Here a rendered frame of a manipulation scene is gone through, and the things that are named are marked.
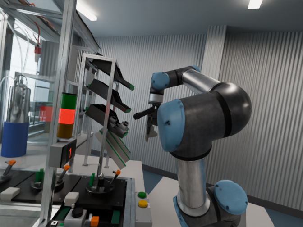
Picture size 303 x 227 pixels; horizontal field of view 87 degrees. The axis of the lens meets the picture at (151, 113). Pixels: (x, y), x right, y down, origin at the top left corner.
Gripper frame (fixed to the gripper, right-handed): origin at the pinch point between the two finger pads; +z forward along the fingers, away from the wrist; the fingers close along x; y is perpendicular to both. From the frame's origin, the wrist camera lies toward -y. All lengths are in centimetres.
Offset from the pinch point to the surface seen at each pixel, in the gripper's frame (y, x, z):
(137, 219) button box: -1.0, -22.8, 27.3
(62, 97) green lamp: -32.8, -26.3, -16.4
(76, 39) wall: -181, 361, -162
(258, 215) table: 73, 0, 37
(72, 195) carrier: -28.8, -15.4, 24.3
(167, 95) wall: 56, 244, -45
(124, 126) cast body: -13.1, 20.7, -2.3
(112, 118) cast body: -21.2, 20.9, -6.3
